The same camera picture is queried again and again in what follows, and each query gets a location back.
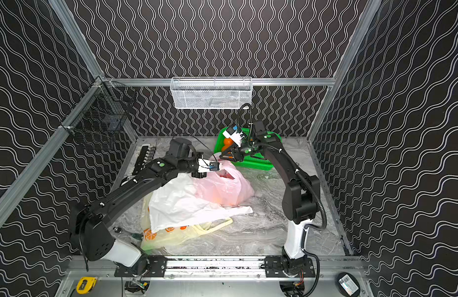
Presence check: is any white plastic bag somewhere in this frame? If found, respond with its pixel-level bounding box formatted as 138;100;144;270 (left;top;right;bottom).
147;174;253;232

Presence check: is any pink plastic bag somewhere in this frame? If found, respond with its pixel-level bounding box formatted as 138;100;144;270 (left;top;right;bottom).
194;160;254;207

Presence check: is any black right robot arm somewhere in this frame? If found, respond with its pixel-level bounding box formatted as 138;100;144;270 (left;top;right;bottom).
221;103;327;276

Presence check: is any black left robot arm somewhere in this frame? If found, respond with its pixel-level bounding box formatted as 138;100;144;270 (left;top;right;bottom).
69;138;219;275

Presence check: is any orange top centre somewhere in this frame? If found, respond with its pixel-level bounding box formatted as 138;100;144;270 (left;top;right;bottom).
224;138;233;147

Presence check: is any green plastic basket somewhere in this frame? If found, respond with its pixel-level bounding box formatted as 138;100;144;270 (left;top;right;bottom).
213;126;282;172

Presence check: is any yellow bag with orange print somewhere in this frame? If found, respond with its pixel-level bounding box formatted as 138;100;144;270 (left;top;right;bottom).
140;194;233;251

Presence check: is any yellow tape measure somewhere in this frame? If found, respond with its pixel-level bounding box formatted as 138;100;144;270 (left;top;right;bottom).
76;277;98;295

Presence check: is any black round device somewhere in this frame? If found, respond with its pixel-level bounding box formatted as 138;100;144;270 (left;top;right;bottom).
335;272;361;297

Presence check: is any white wire mesh basket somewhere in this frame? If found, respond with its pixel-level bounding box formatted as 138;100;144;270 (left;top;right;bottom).
170;77;253;110

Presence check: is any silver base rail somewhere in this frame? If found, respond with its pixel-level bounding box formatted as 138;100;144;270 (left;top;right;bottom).
111;255;316;281

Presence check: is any black wire basket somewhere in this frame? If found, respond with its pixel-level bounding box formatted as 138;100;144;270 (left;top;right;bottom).
66;81;137;152

